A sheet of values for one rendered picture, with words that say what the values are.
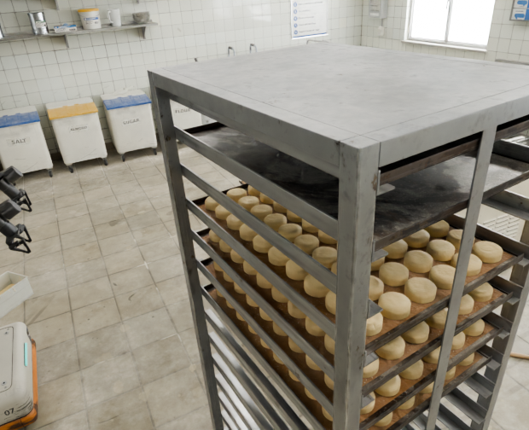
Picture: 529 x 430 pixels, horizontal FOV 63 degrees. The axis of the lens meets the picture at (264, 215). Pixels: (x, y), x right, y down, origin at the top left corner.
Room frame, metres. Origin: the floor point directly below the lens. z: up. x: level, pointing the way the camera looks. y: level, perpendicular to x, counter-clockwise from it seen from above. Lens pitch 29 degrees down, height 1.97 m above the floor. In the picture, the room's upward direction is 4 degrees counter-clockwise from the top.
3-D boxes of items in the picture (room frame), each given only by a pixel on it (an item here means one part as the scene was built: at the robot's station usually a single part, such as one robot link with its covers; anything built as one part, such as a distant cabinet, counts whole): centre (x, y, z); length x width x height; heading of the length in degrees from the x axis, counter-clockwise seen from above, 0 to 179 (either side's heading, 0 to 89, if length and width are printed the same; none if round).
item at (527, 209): (0.91, -0.31, 1.59); 0.64 x 0.03 x 0.03; 31
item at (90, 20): (5.71, 1.92, 1.67); 0.25 x 0.24 x 0.21; 115
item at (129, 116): (5.59, 1.68, 0.38); 0.64 x 0.54 x 0.77; 24
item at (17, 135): (5.05, 2.86, 0.38); 0.64 x 0.54 x 0.77; 27
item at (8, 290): (2.52, 1.93, 0.08); 0.30 x 0.22 x 0.16; 155
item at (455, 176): (0.80, -0.15, 1.68); 0.60 x 0.40 x 0.02; 31
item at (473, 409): (0.91, -0.31, 1.05); 0.64 x 0.03 x 0.03; 31
